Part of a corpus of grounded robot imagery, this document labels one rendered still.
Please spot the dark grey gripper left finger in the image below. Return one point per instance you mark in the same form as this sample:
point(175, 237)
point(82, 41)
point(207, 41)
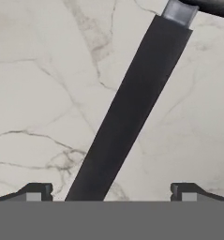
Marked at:
point(38, 191)

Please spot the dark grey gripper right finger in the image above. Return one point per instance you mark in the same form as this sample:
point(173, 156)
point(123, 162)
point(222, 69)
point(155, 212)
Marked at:
point(186, 190)

